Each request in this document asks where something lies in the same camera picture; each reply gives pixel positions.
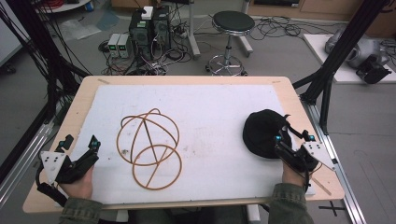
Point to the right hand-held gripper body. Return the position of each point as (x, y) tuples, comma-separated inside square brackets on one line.
[(306, 157)]

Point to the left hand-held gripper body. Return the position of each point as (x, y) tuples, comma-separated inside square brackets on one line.
[(74, 168)]

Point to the black hat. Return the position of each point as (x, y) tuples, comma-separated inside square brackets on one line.
[(260, 133)]

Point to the person's left hand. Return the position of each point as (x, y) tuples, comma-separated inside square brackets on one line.
[(79, 186)]

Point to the person's right hand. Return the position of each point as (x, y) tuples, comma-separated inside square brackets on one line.
[(292, 176)]

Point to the thin wooden stick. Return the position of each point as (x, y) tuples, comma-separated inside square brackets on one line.
[(322, 186)]

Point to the white foam mat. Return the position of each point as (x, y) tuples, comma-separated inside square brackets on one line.
[(202, 124)]

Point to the white floor board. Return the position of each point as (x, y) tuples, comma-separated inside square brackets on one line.
[(327, 59)]

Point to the black device on board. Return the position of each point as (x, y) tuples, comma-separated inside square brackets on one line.
[(373, 71)]

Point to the grey power supply unit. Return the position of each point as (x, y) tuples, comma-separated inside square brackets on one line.
[(124, 46), (113, 45)]

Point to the grey robot part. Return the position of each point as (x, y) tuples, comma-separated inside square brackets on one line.
[(361, 49)]

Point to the white desk leg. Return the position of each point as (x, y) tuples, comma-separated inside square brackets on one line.
[(193, 31), (246, 40)]

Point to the clear plastic sheet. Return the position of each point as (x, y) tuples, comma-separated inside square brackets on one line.
[(79, 29)]

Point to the black computer tower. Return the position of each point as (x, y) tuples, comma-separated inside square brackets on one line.
[(141, 34), (162, 28)]

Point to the black round stool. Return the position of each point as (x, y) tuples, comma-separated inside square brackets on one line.
[(233, 23)]

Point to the round white table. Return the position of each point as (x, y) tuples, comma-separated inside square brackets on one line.
[(62, 5)]

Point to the small white box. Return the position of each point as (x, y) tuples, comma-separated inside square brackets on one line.
[(147, 12)]

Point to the aluminium rail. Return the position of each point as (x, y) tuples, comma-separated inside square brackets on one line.
[(25, 155), (336, 161)]

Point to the black metal frame stand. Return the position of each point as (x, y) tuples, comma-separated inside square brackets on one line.
[(40, 46), (345, 40)]

